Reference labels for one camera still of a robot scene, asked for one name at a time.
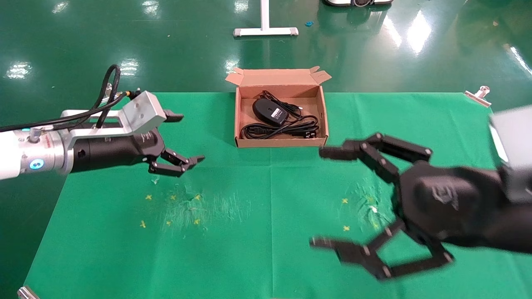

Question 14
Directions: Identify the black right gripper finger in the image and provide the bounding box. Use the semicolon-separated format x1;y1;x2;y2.
310;218;454;281
319;132;433;185

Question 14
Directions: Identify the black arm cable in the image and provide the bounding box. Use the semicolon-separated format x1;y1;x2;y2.
0;64;142;133

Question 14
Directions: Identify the white table leg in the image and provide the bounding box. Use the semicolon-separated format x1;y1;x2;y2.
233;0;299;37

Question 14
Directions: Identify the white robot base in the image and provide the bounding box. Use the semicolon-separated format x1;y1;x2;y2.
323;0;394;7

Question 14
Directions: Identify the brown cardboard box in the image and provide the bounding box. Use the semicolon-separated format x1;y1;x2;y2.
225;66;332;149

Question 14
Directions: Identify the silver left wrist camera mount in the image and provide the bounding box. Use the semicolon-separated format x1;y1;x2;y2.
60;91;167;144

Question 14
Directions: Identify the black power cable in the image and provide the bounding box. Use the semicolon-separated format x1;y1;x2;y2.
240;115;320;140

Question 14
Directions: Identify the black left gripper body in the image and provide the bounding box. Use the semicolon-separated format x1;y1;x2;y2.
73;129;167;173

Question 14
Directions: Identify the green table cloth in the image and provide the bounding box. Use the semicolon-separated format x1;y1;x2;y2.
23;91;532;299

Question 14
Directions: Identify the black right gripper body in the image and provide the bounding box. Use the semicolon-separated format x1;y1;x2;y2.
393;160;532;254

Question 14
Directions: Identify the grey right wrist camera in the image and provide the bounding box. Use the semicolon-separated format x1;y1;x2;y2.
488;106;532;204

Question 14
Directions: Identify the black computer mouse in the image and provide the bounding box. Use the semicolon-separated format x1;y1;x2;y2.
252;91;304;127

